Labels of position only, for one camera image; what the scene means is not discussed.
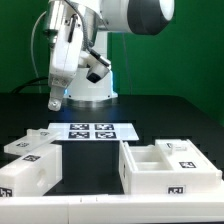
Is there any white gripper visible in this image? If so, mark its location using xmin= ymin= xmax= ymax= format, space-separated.
xmin=47 ymin=26 xmax=88 ymax=112

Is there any white cabinet door panel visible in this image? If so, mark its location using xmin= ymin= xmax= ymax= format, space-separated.
xmin=4 ymin=129 xmax=59 ymax=156
xmin=155 ymin=139 xmax=216 ymax=172

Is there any white cabinet body box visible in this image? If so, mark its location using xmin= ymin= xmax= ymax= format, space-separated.
xmin=119 ymin=141 xmax=224 ymax=195

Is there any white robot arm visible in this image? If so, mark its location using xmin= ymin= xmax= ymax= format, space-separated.
xmin=44 ymin=0 xmax=175 ymax=111

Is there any white cabinet top block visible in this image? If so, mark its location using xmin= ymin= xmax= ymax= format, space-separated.
xmin=0 ymin=144 xmax=62 ymax=197

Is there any black cable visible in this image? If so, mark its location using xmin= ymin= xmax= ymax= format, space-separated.
xmin=11 ymin=77 xmax=51 ymax=94

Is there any white fiducial marker base plate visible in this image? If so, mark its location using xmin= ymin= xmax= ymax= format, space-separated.
xmin=48 ymin=123 xmax=139 ymax=141

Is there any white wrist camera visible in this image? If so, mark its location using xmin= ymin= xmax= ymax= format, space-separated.
xmin=86 ymin=54 xmax=111 ymax=83

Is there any white cable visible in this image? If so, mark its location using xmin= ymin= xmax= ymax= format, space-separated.
xmin=30 ymin=11 xmax=48 ymax=94

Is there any grey braided camera cable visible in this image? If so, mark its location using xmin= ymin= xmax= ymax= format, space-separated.
xmin=64 ymin=0 xmax=101 ymax=58

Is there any white L-shaped obstacle frame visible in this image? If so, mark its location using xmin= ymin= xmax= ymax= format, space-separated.
xmin=0 ymin=186 xmax=224 ymax=224

